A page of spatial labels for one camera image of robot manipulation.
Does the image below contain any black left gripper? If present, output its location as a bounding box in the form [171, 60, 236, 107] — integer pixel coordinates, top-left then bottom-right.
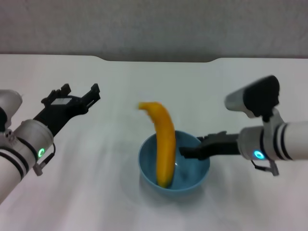
[33, 83, 101, 138]

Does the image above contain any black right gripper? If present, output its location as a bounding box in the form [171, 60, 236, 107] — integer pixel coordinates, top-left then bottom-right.
[180, 130, 242, 161]

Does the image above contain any yellow banana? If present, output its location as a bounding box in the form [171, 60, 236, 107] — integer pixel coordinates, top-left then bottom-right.
[138, 101, 177, 189]

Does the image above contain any blue bowl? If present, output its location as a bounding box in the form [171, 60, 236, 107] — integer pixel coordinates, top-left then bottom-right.
[137, 130, 211, 196]

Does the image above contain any left wrist camera housing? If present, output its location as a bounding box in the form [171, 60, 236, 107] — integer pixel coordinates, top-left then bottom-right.
[0, 90, 23, 131]

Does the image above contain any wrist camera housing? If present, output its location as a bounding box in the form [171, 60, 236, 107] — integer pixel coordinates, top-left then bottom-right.
[0, 90, 23, 131]
[224, 75, 282, 119]

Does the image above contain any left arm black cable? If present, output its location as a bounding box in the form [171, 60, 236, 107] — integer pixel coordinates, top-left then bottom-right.
[33, 142, 57, 177]

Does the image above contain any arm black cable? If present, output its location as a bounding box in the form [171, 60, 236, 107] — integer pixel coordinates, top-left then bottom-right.
[33, 142, 57, 177]
[249, 158, 280, 177]

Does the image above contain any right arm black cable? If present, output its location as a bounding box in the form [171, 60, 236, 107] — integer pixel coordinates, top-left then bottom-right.
[249, 158, 280, 177]

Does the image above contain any right wrist camera housing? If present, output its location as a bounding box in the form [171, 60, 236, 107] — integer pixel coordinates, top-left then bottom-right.
[224, 75, 282, 119]

